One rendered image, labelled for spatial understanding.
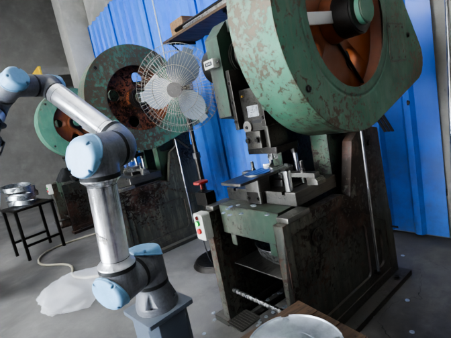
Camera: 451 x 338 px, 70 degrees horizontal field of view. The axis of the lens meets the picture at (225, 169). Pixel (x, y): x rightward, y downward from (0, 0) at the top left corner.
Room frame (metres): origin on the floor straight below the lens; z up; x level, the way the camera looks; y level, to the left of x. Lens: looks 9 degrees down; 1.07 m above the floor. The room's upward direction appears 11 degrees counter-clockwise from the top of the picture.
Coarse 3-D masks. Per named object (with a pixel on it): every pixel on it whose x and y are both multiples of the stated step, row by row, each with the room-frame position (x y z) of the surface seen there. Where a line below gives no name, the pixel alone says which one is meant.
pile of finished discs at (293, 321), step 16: (272, 320) 0.97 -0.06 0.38; (288, 320) 0.97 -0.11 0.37; (304, 320) 0.94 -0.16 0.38; (320, 320) 0.93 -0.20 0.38; (256, 336) 0.91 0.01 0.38; (272, 336) 0.90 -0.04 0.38; (288, 336) 0.88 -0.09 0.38; (304, 336) 0.86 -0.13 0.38; (320, 336) 0.86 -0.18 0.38; (336, 336) 0.85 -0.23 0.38
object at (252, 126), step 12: (240, 96) 1.55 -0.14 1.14; (252, 96) 1.49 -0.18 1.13; (252, 108) 1.50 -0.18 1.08; (252, 120) 1.51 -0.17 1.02; (252, 132) 1.48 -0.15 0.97; (264, 132) 1.46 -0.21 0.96; (276, 132) 1.47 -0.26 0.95; (252, 144) 1.49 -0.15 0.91; (264, 144) 1.45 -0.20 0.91; (276, 144) 1.46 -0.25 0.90
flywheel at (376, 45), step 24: (312, 0) 1.18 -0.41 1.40; (336, 0) 1.14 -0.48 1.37; (360, 0) 1.11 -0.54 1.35; (312, 24) 1.08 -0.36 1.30; (336, 24) 1.15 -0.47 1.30; (360, 24) 1.14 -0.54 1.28; (336, 48) 1.24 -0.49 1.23; (360, 48) 1.35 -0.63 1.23; (336, 72) 1.23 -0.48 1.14; (360, 72) 1.34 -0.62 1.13
